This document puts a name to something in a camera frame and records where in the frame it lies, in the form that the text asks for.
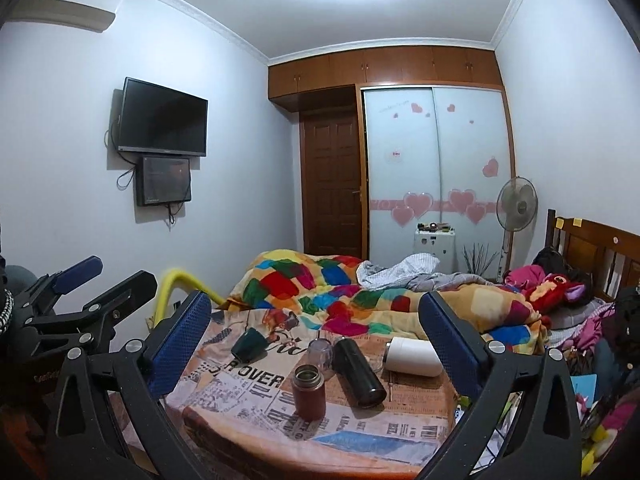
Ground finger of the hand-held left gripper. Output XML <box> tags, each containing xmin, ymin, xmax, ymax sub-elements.
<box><xmin>25</xmin><ymin>270</ymin><xmax>159</xmax><ymax>348</ymax></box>
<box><xmin>15</xmin><ymin>255</ymin><xmax>104</xmax><ymax>312</ymax></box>

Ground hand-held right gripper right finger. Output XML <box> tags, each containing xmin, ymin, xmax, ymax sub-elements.
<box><xmin>417</xmin><ymin>290</ymin><xmax>586</xmax><ymax>480</ymax></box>

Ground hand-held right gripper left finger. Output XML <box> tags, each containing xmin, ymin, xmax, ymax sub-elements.
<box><xmin>47</xmin><ymin>290</ymin><xmax>213</xmax><ymax>480</ymax></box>

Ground white cup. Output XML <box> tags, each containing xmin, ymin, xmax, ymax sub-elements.
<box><xmin>383</xmin><ymin>336</ymin><xmax>445</xmax><ymax>378</ymax></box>

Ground dark green cup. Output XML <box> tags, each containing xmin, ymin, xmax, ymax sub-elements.
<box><xmin>230</xmin><ymin>327</ymin><xmax>271</xmax><ymax>364</ymax></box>

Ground clear glass cup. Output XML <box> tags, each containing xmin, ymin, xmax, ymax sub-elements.
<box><xmin>306</xmin><ymin>338</ymin><xmax>335</xmax><ymax>384</ymax></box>

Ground brown thermos cup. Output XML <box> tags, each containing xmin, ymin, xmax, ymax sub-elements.
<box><xmin>291</xmin><ymin>364</ymin><xmax>327</xmax><ymax>422</ymax></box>

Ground green potted plant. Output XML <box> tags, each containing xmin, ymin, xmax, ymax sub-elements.
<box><xmin>462</xmin><ymin>242</ymin><xmax>502</xmax><ymax>279</ymax></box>

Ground grey striped cloth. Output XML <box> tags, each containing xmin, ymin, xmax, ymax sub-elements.
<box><xmin>356</xmin><ymin>253</ymin><xmax>488</xmax><ymax>292</ymax></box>

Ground black thermos bottle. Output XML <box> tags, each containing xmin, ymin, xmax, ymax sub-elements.
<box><xmin>332</xmin><ymin>338</ymin><xmax>388</xmax><ymax>409</ymax></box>

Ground newspaper print blanket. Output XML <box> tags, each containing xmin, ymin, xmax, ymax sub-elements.
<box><xmin>112</xmin><ymin>305</ymin><xmax>467</xmax><ymax>480</ymax></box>

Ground colourful patchwork quilt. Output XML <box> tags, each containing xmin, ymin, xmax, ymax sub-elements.
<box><xmin>227</xmin><ymin>249</ymin><xmax>551</xmax><ymax>350</ymax></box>

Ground red plush toy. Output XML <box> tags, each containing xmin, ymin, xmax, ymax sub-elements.
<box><xmin>505</xmin><ymin>264</ymin><xmax>594</xmax><ymax>317</ymax></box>

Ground grey pillow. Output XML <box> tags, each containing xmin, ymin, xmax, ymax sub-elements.
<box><xmin>547</xmin><ymin>300</ymin><xmax>609</xmax><ymax>332</ymax></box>

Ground black bag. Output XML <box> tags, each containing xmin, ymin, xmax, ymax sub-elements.
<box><xmin>532</xmin><ymin>247</ymin><xmax>567</xmax><ymax>274</ymax></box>

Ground pink cloth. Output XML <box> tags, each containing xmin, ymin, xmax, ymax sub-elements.
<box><xmin>555</xmin><ymin>306</ymin><xmax>622</xmax><ymax>352</ymax></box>

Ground white standing fan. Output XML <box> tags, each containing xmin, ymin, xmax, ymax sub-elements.
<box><xmin>495</xmin><ymin>175</ymin><xmax>539</xmax><ymax>282</ymax></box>

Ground brown wooden headboard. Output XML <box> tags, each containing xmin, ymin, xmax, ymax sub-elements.
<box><xmin>545</xmin><ymin>208</ymin><xmax>640</xmax><ymax>307</ymax></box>

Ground dark cloth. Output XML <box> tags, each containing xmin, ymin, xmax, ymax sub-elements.
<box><xmin>612</xmin><ymin>287</ymin><xmax>640</xmax><ymax>362</ymax></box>

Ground white sliding wardrobe doors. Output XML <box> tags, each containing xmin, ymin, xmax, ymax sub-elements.
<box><xmin>360</xmin><ymin>85</ymin><xmax>516</xmax><ymax>282</ymax></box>

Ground brown wooden door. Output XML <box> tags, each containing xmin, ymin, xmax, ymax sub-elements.
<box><xmin>300</xmin><ymin>112</ymin><xmax>364</xmax><ymax>260</ymax></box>

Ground white air conditioner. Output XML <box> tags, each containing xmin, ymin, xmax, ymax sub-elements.
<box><xmin>0</xmin><ymin>0</ymin><xmax>117</xmax><ymax>34</ymax></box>

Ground brown overhead cabinet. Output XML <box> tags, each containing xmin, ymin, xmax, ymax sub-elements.
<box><xmin>267</xmin><ymin>45</ymin><xmax>504</xmax><ymax>114</ymax></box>

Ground yellow bed rail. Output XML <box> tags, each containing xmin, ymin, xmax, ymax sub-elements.
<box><xmin>153</xmin><ymin>268</ymin><xmax>227</xmax><ymax>332</ymax></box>

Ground black television cable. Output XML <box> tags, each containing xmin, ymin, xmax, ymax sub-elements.
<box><xmin>104</xmin><ymin>129</ymin><xmax>137</xmax><ymax>192</ymax></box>

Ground small black wall monitor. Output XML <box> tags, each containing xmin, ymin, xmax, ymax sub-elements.
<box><xmin>136</xmin><ymin>155</ymin><xmax>193</xmax><ymax>207</ymax></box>

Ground black wall television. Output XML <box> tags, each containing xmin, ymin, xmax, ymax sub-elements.
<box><xmin>115</xmin><ymin>77</ymin><xmax>209</xmax><ymax>158</ymax></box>

